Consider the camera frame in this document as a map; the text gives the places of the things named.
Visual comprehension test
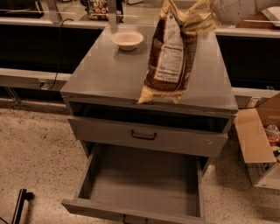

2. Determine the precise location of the brown sea salt chip bag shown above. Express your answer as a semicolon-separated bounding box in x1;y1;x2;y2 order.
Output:
138;0;220;103

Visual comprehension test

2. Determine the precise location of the grey top drawer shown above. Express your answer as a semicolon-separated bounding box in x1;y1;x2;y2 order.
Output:
68;116;228;158

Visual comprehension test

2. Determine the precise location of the grey drawer cabinet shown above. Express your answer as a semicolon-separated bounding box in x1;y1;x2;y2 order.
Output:
61;25;238;170

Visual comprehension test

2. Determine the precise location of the open grey middle drawer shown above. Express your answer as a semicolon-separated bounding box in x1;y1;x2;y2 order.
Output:
62;144;207;224

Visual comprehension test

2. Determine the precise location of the brown wooden counter background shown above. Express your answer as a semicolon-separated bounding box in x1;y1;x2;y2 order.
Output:
235;5;280;30

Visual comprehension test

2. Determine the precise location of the white ceramic bowl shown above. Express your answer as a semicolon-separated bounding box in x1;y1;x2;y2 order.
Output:
111;31;144;51

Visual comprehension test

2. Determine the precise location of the colourful snack package background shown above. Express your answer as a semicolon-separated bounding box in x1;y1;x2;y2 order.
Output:
87;0;123;22

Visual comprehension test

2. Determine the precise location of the open cardboard box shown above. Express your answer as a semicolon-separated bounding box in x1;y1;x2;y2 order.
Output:
234;94;280;190

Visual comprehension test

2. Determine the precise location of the clear plastic bottle in box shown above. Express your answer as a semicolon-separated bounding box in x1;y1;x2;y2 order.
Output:
264;124;280;146

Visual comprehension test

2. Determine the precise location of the black stand bottom left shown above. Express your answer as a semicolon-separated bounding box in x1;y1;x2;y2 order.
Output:
11;188;34;224

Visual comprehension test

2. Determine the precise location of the black top drawer handle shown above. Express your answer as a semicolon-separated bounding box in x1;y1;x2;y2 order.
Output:
130;130;158;141

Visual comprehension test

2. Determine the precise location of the black cable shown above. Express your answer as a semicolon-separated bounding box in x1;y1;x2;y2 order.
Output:
47;18;75;91

